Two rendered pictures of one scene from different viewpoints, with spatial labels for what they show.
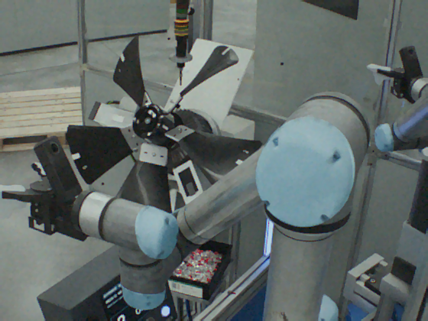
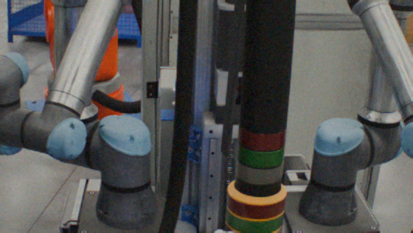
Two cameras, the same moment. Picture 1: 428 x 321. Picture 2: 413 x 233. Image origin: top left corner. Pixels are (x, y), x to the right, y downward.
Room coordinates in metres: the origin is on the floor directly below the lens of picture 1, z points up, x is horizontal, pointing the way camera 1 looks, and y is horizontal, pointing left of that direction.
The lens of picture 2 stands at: (1.95, 0.30, 1.76)
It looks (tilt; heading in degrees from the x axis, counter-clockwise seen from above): 21 degrees down; 216
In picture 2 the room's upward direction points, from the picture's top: 2 degrees clockwise
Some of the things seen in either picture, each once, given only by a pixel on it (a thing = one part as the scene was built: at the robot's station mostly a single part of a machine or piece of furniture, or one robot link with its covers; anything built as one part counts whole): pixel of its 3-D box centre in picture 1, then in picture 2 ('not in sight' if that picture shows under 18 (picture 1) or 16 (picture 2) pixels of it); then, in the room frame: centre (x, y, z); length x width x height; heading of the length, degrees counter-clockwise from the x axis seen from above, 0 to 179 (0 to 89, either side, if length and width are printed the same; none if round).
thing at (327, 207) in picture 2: not in sight; (330, 193); (0.74, -0.18, 1.09); 0.15 x 0.15 x 0.10
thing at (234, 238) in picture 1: (234, 237); not in sight; (2.13, -0.11, 0.42); 0.04 x 0.04 x 0.83; 56
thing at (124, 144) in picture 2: not in sight; (122, 149); (1.06, -0.56, 1.20); 0.13 x 0.12 x 0.14; 105
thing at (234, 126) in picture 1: (228, 134); not in sight; (2.20, -0.06, 0.92); 0.17 x 0.16 x 0.11; 146
